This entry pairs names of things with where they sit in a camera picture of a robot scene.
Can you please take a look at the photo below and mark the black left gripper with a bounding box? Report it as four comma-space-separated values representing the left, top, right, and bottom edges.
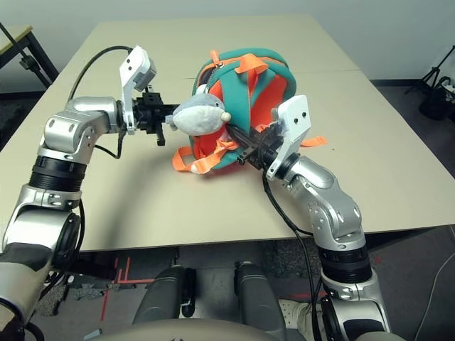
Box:
132, 91, 181, 148

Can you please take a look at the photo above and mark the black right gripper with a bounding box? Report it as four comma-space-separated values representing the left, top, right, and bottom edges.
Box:
225, 124, 286, 172

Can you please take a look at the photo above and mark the grey plush shark toy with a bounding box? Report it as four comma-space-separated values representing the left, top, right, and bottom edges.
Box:
166, 92, 232, 136

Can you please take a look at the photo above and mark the orange and teal backpack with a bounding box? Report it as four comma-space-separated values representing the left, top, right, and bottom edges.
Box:
171, 49, 328, 175

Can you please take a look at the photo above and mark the black pole with clamp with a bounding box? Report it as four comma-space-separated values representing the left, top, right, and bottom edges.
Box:
0, 21, 38, 74

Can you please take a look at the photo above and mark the dark grey right robot leg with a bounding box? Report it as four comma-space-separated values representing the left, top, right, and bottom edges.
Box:
234, 260, 287, 332

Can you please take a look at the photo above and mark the dark grey robot leg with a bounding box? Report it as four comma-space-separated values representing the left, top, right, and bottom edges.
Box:
132, 264, 198, 326
234, 260, 287, 332

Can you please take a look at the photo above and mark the dark grey left robot leg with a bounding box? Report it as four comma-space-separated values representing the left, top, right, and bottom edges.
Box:
132, 264, 198, 326

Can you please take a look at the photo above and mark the white shoe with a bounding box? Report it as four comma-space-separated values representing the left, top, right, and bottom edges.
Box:
277, 298, 314, 333

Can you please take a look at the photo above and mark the grey robot torso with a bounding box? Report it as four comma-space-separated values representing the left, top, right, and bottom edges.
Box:
88, 318, 303, 341

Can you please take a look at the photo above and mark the black tripod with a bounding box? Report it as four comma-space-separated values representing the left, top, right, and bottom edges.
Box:
405, 43, 455, 95

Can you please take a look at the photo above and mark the khaki trouser leg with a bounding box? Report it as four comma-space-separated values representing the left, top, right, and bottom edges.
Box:
296, 310, 321, 341

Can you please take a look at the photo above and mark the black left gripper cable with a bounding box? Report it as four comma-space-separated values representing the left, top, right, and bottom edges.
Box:
93, 131, 124, 160

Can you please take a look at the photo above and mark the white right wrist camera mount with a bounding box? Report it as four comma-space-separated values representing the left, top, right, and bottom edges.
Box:
264, 94, 314, 182

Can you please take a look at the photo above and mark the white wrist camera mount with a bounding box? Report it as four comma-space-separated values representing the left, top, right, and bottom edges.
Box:
117, 44, 159, 136
264, 94, 314, 182

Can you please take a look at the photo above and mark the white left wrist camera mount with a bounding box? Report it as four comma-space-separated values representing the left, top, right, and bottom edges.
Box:
117, 44, 159, 136

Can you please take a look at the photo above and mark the black left camera cable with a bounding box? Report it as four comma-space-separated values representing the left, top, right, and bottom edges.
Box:
68, 45, 134, 102

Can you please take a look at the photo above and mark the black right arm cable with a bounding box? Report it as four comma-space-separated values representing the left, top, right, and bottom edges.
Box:
262, 173, 323, 341

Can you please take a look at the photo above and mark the tan side table black frame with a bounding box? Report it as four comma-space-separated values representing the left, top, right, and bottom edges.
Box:
0, 23, 60, 90

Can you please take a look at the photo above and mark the white floor cable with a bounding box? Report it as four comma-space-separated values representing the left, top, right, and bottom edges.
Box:
424, 255, 455, 314

